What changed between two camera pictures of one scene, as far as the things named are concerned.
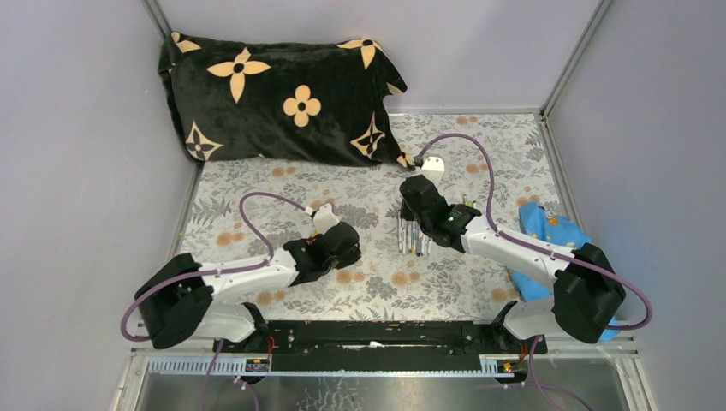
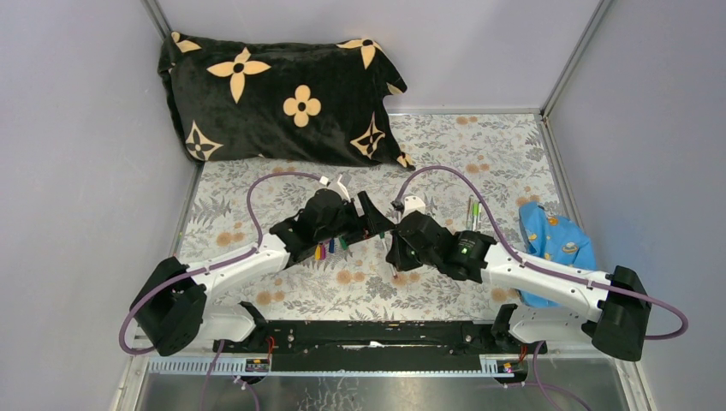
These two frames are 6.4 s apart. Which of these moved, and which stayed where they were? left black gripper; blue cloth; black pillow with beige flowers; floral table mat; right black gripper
Moved: right black gripper; left black gripper
Stayed: black pillow with beige flowers; blue cloth; floral table mat
